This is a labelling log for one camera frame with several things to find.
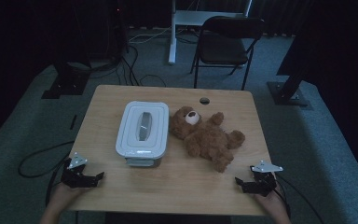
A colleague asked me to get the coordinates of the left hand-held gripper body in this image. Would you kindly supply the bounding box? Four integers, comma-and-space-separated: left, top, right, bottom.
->
60, 151, 90, 189

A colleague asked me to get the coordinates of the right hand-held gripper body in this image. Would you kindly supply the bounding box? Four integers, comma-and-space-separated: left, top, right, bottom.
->
250, 160, 284, 198

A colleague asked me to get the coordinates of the clear storage box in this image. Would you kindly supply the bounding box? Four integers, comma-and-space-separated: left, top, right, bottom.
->
124, 156, 163, 168

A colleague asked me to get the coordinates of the brown teddy bear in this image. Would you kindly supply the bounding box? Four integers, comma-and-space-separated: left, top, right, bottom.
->
169, 105, 246, 175

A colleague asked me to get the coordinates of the white storage box lid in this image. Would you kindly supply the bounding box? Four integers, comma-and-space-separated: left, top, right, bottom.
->
115, 100, 171, 160

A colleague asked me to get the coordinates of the person's left hand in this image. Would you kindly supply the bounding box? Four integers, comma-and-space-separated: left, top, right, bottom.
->
49, 182, 87, 213

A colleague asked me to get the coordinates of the person's right hand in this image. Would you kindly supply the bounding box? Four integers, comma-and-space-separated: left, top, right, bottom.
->
254, 188, 286, 217

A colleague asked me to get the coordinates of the person's dark clothing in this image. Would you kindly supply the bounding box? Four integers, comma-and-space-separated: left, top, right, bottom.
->
104, 212, 232, 224

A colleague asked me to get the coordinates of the black folding chair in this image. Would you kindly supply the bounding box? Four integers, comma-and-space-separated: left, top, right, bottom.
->
189, 15, 266, 91

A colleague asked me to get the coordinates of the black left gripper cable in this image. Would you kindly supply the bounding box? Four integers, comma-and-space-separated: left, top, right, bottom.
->
44, 158, 73, 207

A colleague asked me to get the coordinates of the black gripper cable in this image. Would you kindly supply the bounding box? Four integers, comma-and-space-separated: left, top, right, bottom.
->
272, 173, 325, 224
44, 158, 73, 207

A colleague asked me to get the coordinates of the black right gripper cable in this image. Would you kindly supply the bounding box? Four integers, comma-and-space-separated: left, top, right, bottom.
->
272, 173, 325, 224

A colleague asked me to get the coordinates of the black looped floor cable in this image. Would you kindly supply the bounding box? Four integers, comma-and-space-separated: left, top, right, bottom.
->
17, 140, 76, 179

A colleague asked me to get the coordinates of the black stand with base plate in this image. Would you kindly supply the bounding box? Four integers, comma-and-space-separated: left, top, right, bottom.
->
40, 59, 92, 100
267, 0, 313, 110

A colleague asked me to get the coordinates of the bundle of black floor cables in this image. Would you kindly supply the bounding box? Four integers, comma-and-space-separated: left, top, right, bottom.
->
87, 43, 168, 88

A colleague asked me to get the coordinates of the white floor cable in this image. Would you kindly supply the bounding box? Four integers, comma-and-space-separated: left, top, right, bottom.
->
128, 26, 172, 45

